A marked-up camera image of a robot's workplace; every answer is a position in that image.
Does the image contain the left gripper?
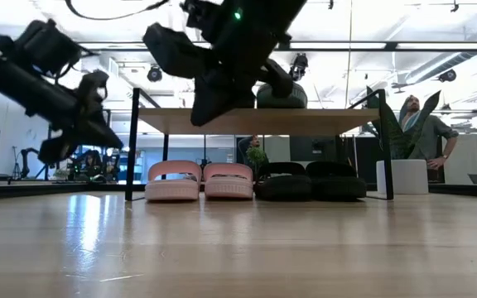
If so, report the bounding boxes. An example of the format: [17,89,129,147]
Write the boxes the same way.
[14,18,124,165]

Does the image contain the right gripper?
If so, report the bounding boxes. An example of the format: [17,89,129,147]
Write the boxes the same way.
[142,3,293,127]

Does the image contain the wooden shelf with black frame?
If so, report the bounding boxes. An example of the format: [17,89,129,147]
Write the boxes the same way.
[124,87,395,203]

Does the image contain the green rubber slide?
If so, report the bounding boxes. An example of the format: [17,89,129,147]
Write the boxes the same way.
[256,81,308,110]

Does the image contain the pink rubber slide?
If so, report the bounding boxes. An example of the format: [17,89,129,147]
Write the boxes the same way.
[144,160,203,203]
[202,162,255,200]

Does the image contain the black rubber slide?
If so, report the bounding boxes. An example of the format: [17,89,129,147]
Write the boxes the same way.
[305,161,368,202]
[253,161,313,203]

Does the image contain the person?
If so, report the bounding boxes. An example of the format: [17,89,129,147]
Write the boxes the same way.
[238,134,267,166]
[399,94,460,171]

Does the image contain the black ceiling spotlight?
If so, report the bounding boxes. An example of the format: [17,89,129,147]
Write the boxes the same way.
[288,52,309,83]
[146,64,164,83]
[437,69,458,84]

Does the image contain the small green background plant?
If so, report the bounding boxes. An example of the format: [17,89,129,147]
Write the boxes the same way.
[246,145,269,169]

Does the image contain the succulent plant in white pot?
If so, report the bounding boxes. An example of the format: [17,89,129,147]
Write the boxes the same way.
[364,85,442,195]

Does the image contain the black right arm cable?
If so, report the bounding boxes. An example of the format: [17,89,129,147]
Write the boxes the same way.
[64,0,170,22]

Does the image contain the black aluminium table frame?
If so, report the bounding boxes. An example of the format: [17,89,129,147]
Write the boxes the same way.
[0,181,477,200]

